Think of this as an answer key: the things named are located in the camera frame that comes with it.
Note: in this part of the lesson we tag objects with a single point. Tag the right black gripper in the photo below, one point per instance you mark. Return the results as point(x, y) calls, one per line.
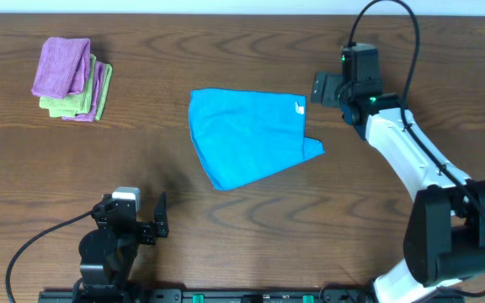
point(330, 82)

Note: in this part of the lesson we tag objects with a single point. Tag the top purple folded cloth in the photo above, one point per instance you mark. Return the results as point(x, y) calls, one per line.
point(63, 68)

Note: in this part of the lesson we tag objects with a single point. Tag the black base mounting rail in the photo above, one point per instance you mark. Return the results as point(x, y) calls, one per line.
point(216, 296)

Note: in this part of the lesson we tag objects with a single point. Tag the purple folded cloth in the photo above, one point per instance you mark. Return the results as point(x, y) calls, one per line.
point(89, 116)
point(63, 68)

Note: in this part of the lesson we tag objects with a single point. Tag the green folded cloth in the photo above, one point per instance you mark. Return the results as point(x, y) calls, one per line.
point(72, 104)
point(106, 75)

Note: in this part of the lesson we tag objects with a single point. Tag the lower purple folded cloth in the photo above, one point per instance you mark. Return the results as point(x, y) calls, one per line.
point(89, 116)

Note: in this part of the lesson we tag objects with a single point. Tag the blue microfiber cloth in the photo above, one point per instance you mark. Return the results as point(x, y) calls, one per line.
point(241, 137)

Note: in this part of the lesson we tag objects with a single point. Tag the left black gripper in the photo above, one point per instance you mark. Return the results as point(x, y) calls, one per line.
point(146, 230)

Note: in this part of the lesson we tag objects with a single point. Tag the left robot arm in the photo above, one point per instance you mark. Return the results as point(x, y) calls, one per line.
point(108, 252)

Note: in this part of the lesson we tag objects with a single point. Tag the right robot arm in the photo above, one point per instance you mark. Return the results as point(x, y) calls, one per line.
point(444, 244)

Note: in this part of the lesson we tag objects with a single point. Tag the bottom green folded cloth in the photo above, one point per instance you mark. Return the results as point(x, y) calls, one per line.
point(106, 75)

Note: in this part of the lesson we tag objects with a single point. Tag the upper green folded cloth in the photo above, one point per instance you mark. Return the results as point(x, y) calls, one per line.
point(72, 104)

